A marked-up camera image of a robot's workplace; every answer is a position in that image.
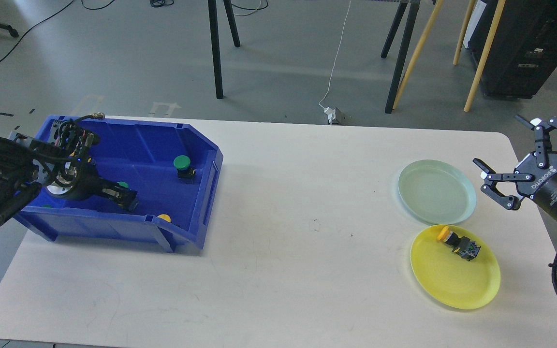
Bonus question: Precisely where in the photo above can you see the black floor cable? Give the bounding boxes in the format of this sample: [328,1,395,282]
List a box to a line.
[0,0,115,85]

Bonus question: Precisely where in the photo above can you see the blue plastic bin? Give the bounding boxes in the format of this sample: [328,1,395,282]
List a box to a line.
[14,117,223,252]

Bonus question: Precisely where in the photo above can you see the white cable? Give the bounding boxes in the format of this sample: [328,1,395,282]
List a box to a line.
[318,0,352,110]

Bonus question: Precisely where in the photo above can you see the yellow push button front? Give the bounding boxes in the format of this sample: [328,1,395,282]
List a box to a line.
[157,214,172,223]

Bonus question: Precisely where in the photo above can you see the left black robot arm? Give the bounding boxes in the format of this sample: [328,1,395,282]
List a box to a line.
[0,113,138,227]

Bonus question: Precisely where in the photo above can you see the black stand legs left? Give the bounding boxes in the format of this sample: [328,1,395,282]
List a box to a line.
[207,0,241,100]

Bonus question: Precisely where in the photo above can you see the black stand legs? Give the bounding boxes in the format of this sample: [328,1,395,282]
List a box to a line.
[207,0,241,100]
[380,0,420,114]

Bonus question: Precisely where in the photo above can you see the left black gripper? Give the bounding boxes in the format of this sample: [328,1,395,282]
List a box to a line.
[46,164,139,212]

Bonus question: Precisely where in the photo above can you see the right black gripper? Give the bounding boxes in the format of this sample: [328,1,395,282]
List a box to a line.
[473,115,557,226]

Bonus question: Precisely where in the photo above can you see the black stand legs right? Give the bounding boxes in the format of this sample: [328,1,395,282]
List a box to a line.
[380,0,420,114]

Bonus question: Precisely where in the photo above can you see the light green plate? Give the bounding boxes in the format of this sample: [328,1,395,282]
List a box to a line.
[396,160,477,225]

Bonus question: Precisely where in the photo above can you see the yellow push button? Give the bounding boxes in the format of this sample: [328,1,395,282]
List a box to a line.
[436,226,481,261]
[157,214,172,223]

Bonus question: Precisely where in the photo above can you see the black cabinet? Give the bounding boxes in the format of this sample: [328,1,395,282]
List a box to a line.
[481,0,557,99]

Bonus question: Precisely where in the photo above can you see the white power adapter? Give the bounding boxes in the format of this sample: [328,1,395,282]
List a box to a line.
[323,107,347,125]

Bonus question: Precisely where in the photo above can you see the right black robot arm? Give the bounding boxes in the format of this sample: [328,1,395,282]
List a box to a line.
[473,115,557,296]

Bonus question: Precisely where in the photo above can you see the yellow wooden pole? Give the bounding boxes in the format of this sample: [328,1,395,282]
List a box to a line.
[453,0,506,112]
[393,0,444,111]

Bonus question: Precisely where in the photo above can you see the yellow plate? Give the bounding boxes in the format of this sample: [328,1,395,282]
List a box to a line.
[410,224,501,310]

